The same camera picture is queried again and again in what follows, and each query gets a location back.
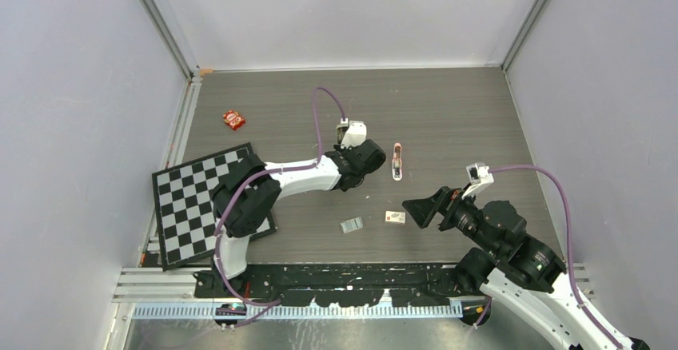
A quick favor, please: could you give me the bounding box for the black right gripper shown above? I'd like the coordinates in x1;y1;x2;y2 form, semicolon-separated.
401;181;501;255

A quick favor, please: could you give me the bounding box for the white staple box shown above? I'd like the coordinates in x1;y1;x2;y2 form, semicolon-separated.
385;211;406;225

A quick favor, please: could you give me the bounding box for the staple tray with staples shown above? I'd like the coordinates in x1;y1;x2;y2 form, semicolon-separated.
340;217;364;234

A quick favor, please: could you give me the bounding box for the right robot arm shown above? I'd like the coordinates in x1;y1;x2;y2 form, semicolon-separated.
402;186;648;349

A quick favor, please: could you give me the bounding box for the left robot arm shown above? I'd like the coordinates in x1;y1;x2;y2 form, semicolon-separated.
211;139;386;297

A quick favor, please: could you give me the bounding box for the red snack packet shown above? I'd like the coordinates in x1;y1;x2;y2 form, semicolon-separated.
222;110;246;131

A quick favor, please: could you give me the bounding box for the black white checkerboard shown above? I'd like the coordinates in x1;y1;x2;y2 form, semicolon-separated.
151;142;254;271

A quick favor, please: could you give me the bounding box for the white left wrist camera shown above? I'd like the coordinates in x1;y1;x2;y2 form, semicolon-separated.
337;118;367;149

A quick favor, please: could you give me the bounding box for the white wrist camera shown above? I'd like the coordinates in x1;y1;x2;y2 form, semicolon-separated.
462;162;494;199
337;118;367;149

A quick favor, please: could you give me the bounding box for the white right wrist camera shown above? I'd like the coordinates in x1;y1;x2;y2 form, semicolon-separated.
462;162;494;199

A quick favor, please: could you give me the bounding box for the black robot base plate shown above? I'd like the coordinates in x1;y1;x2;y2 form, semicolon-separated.
193;263;493;314

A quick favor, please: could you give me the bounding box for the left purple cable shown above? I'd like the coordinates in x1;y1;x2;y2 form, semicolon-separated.
213;86;351;328

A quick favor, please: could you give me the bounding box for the purple cable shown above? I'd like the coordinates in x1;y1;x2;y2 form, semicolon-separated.
473;164;626;350
213;86;351;328

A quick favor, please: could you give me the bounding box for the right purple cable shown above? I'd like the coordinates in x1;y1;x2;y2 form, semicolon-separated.
473;164;626;350

